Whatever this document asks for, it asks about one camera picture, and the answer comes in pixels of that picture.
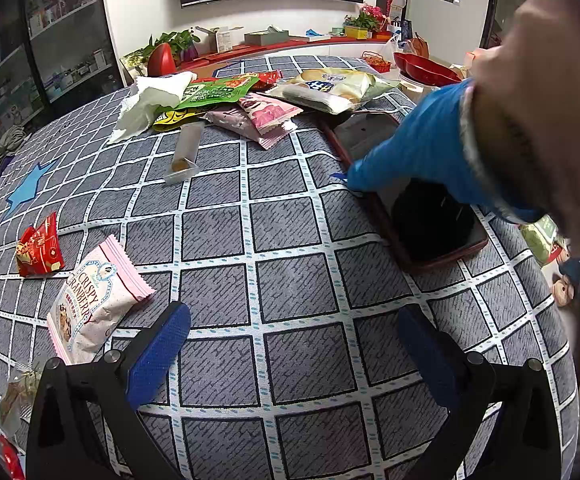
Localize red white basket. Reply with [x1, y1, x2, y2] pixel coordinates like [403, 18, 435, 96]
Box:
[361, 51, 393, 73]

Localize red gold snack packet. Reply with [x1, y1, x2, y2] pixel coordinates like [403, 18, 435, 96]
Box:
[15, 211, 66, 277]

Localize green potted plant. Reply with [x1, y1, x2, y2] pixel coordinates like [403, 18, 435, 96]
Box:
[142, 29, 202, 63]

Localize person's left forearm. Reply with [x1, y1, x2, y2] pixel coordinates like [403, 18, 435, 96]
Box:
[462, 0, 580, 261]

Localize clear wrapped cookie packet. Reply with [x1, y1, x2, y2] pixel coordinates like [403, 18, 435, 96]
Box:
[0, 360, 46, 441]

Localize glass door cabinet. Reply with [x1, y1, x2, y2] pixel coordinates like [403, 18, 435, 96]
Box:
[0, 0, 126, 151]

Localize white plastic bag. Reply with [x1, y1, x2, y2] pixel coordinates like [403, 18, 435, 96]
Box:
[380, 35, 411, 63]

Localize low console red top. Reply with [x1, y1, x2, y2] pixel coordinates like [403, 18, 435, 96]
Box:
[175, 35, 401, 73]

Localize green snack packet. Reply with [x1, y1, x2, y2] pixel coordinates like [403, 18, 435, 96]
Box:
[172, 74, 261, 111]

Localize pink snack packet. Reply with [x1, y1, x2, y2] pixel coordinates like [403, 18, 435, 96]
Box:
[238, 92, 304, 150]

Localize open white box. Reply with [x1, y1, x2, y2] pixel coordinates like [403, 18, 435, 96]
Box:
[195, 25, 245, 53]

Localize narrow clear biscuit packet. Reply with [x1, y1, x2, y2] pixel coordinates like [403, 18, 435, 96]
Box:
[164, 121, 205, 184]

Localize red apple ornament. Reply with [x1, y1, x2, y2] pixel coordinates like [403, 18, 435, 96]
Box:
[147, 42, 177, 77]

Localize pale green chip bag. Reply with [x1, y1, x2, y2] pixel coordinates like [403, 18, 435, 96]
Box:
[290, 66, 402, 106]

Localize dark door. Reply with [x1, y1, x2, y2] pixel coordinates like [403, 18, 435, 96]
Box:
[480, 0, 541, 51]

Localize red flowers yellow pot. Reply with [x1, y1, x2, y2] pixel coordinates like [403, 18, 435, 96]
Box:
[344, 4, 388, 40]

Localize person's left hand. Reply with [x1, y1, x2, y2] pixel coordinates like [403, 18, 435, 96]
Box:
[346, 79, 542, 224]

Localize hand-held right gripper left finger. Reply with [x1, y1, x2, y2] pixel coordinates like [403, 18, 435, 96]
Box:
[25, 301, 192, 480]

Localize brown rectangular tray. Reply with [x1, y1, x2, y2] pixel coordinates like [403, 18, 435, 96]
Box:
[320, 112, 490, 273]

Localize white crumpled tissue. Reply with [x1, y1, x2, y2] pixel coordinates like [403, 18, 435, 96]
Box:
[107, 71, 198, 145]

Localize brown plush slipper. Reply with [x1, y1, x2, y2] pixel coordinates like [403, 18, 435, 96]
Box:
[550, 275, 578, 308]

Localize grey checked tablecloth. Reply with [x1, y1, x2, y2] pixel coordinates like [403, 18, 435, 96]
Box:
[0, 54, 580, 480]

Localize red bowl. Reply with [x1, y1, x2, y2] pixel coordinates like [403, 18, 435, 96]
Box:
[393, 51, 463, 86]

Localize pink white cookie packet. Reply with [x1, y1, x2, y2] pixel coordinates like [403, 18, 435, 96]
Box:
[46, 235, 157, 366]

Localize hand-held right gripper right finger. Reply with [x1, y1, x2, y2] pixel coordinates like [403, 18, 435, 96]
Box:
[396, 304, 563, 480]

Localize yellow snack packet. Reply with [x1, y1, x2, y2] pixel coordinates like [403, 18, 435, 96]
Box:
[152, 107, 206, 133]

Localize grey bundled cloth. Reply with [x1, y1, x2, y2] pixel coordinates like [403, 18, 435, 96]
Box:
[0, 125, 33, 178]

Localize pale purple snack packet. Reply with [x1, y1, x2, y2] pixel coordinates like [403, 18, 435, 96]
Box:
[202, 107, 266, 143]

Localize blue star sticker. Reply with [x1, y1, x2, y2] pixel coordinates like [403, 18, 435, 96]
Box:
[5, 160, 61, 221]

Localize flat grey green box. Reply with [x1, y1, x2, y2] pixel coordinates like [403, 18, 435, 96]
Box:
[244, 27, 291, 47]

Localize green wipes packet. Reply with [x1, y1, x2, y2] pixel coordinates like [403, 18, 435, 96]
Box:
[520, 215, 568, 266]

